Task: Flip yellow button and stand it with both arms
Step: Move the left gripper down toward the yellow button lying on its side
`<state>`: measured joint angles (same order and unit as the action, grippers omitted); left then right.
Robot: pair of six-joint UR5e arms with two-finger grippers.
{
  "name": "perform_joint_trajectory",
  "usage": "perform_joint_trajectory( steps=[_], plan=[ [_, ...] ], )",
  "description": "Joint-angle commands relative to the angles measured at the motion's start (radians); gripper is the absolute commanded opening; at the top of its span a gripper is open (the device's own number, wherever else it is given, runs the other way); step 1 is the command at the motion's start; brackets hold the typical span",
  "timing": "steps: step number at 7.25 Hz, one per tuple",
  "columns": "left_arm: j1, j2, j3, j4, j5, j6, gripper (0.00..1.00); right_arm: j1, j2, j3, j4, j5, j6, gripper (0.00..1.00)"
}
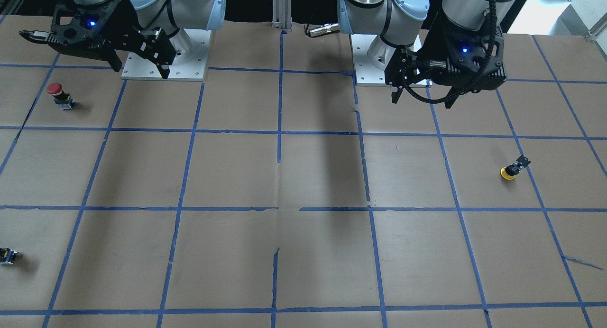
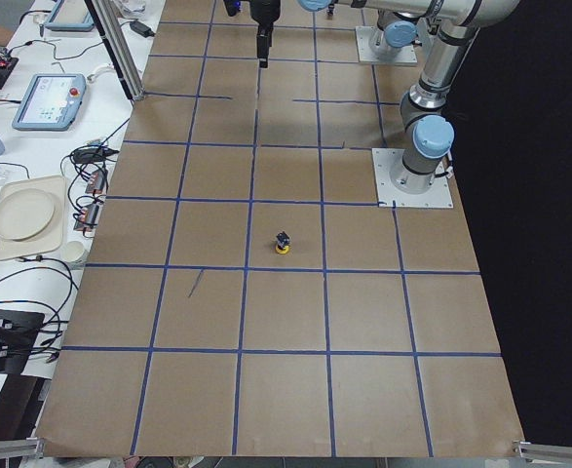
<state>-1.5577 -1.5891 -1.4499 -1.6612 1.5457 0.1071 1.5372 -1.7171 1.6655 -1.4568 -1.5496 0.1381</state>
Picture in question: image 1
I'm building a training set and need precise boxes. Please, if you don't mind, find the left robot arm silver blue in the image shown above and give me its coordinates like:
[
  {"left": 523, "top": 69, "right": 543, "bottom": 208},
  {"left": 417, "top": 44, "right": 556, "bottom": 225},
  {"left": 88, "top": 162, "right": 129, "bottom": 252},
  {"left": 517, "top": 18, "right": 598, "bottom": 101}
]
[{"left": 305, "top": 0, "right": 516, "bottom": 109}]

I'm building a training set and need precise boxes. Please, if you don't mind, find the yellow push button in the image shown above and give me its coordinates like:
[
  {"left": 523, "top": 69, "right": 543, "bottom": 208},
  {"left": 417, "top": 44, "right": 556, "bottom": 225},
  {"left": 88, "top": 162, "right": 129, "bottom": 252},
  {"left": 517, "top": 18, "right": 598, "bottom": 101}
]
[{"left": 499, "top": 155, "right": 531, "bottom": 181}]

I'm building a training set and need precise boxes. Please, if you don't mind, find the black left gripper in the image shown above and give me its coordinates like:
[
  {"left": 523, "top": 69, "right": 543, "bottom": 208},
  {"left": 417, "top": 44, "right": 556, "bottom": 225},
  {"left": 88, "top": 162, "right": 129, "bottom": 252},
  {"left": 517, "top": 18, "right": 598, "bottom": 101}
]
[{"left": 385, "top": 10, "right": 507, "bottom": 109}]

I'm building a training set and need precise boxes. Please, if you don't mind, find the aluminium frame post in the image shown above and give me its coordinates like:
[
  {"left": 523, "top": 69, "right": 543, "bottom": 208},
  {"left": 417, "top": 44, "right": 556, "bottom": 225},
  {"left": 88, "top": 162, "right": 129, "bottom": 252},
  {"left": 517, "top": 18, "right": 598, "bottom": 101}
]
[{"left": 272, "top": 0, "right": 292, "bottom": 31}]

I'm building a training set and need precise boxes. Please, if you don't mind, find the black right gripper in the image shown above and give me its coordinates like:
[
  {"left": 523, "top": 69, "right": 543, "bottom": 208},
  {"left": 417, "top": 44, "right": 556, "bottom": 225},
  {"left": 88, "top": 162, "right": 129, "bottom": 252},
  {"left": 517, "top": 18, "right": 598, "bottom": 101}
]
[{"left": 19, "top": 0, "right": 176, "bottom": 80}]

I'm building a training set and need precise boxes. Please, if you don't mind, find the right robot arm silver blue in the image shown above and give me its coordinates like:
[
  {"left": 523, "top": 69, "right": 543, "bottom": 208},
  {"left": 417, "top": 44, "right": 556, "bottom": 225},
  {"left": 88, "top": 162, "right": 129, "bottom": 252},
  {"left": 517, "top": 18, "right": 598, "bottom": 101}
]
[{"left": 19, "top": 0, "right": 226, "bottom": 82}]

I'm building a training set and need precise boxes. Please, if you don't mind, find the red push button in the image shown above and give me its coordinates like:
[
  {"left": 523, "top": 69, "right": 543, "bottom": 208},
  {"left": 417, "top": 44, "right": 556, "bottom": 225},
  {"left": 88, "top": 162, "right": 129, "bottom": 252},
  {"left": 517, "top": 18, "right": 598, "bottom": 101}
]
[{"left": 46, "top": 82, "right": 74, "bottom": 110}]

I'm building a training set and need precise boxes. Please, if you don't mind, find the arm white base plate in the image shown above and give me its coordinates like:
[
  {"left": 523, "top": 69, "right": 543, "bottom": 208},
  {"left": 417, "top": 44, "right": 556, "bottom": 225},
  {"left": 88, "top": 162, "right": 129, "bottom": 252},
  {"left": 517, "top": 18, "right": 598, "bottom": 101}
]
[
  {"left": 121, "top": 28, "right": 213, "bottom": 82},
  {"left": 350, "top": 34, "right": 395, "bottom": 87}
]

